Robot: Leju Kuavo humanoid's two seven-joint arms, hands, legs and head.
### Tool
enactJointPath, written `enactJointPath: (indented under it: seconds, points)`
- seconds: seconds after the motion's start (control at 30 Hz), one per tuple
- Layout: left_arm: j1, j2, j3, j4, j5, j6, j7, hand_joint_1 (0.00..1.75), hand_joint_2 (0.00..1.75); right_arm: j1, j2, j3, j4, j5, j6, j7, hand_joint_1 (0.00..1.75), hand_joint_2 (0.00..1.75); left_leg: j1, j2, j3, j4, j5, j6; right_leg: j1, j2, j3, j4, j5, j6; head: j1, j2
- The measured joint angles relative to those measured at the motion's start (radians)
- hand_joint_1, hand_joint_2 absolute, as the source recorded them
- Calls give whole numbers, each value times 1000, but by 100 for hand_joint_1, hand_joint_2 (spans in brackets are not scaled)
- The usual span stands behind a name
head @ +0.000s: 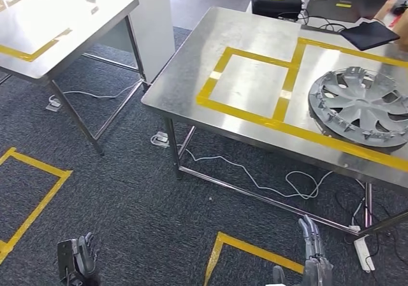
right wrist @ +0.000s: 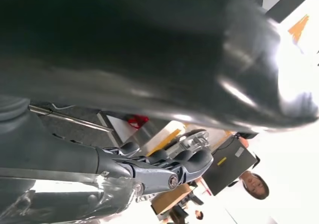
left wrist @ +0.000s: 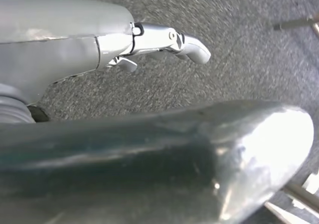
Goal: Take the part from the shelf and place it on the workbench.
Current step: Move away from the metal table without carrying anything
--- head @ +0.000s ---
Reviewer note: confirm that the white power strip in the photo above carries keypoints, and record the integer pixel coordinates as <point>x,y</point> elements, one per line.
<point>363,254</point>

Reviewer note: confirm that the grey plastic wheel hubcap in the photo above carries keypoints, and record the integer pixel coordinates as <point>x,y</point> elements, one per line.
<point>360,111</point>

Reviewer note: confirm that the black flat pad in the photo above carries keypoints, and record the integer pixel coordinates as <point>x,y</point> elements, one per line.
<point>369,35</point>

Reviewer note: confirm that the black hard case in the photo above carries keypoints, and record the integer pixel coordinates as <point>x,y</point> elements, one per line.
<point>276,1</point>

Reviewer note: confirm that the white panel desk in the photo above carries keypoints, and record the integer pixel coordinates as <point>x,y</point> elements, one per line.
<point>153,22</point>

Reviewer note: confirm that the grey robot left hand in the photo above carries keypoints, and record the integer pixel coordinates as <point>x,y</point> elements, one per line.
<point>86,263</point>

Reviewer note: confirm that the white top steel leg table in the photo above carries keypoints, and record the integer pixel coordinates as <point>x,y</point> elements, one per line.
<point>63,14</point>

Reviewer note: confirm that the yellow floor tape square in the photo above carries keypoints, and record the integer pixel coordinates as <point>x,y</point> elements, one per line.
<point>255,252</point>
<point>41,199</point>

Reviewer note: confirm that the stainless steel workbench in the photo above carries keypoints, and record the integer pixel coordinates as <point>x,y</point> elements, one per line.
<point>197,64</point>

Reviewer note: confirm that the floor power socket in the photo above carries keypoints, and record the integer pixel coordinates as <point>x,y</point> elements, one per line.
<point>161,139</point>
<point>54,104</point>

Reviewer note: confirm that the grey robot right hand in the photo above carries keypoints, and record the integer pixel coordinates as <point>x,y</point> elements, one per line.
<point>319,271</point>

